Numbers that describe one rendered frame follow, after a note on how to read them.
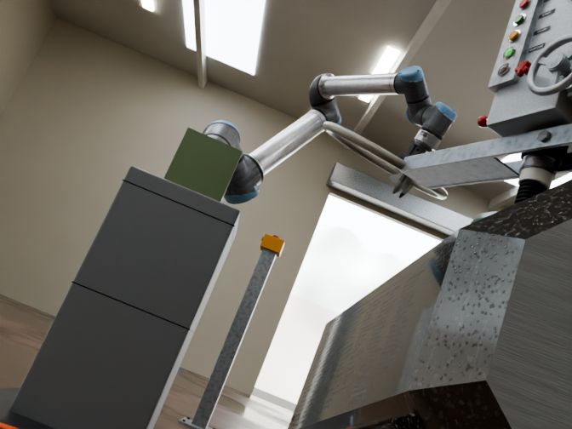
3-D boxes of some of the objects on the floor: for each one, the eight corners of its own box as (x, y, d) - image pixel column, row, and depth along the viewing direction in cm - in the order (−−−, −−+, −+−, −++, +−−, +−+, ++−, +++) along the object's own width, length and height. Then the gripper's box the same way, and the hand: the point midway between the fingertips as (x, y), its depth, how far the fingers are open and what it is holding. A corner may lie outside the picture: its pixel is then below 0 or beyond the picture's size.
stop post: (218, 432, 301) (291, 248, 329) (214, 437, 281) (292, 240, 309) (183, 418, 302) (260, 236, 330) (177, 421, 283) (258, 227, 311)
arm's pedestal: (-17, 410, 161) (114, 153, 183) (36, 396, 209) (134, 193, 231) (145, 475, 162) (255, 212, 184) (161, 445, 211) (247, 240, 233)
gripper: (419, 145, 220) (390, 192, 222) (407, 134, 210) (376, 184, 213) (437, 155, 215) (407, 202, 217) (426, 144, 205) (394, 193, 207)
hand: (399, 193), depth 213 cm, fingers closed on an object, 5 cm apart
